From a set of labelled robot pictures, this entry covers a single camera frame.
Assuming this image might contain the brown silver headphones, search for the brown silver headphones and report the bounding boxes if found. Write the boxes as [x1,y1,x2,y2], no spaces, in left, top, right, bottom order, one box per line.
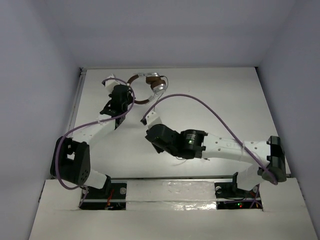
[127,72,169,105]

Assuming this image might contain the thin black headphone cable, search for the thin black headphone cable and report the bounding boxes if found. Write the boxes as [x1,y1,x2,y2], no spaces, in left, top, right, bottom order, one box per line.
[149,74,191,166]

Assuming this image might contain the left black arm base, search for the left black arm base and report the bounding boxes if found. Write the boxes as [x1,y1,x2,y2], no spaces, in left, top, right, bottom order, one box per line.
[79,176,127,211]

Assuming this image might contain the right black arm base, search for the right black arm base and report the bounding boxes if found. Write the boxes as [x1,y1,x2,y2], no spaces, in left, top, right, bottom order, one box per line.
[214,173,263,210]

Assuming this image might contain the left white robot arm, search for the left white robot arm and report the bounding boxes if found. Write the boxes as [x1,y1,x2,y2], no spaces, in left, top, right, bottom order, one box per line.
[50,82,134,197]

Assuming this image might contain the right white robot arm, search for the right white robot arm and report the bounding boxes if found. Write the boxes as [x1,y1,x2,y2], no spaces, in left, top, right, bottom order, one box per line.
[145,124,287,197]

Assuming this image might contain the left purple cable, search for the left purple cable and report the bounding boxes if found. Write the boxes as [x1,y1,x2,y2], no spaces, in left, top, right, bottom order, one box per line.
[54,77,136,208]

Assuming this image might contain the purple cable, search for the purple cable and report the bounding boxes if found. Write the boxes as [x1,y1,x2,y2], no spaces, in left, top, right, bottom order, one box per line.
[54,77,136,208]
[142,93,279,210]

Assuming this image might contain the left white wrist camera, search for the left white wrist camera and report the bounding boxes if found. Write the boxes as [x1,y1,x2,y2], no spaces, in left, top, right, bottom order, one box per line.
[101,74,122,94]

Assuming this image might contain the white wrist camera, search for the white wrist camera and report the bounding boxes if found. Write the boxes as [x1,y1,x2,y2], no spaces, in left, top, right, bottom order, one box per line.
[101,74,122,94]
[140,111,162,129]

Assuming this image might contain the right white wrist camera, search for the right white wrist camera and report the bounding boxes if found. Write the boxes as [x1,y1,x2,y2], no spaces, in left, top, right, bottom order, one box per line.
[140,111,162,129]

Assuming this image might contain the aluminium rail left side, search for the aluminium rail left side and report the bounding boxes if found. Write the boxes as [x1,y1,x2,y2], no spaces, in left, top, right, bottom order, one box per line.
[51,67,87,180]

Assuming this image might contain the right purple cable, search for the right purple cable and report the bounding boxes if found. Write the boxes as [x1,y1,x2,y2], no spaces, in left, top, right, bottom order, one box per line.
[142,93,279,210]

